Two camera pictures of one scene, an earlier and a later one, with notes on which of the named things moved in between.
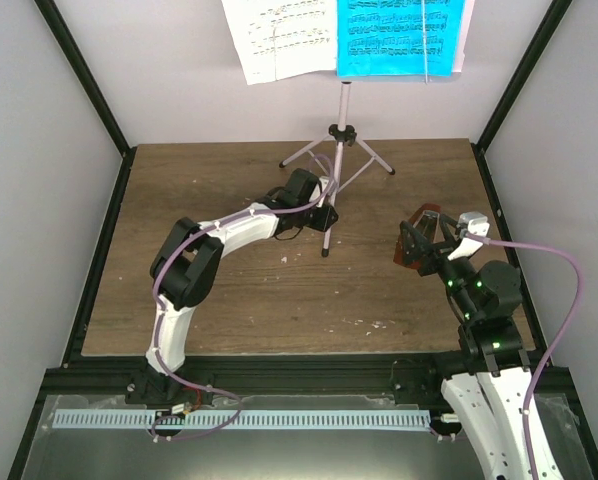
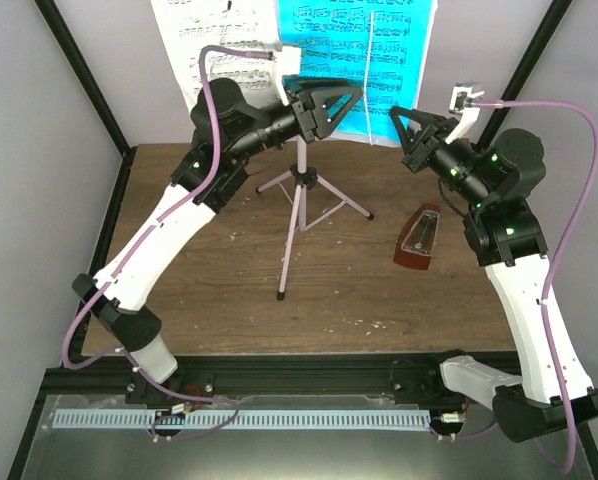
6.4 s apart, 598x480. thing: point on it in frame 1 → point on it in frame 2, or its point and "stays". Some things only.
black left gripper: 322,223 → 312,121
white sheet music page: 276,39 → 191,25
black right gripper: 423,246 → 419,149
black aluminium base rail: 280,376 stays
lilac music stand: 339,134 → 313,202
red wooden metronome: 426,218 stays
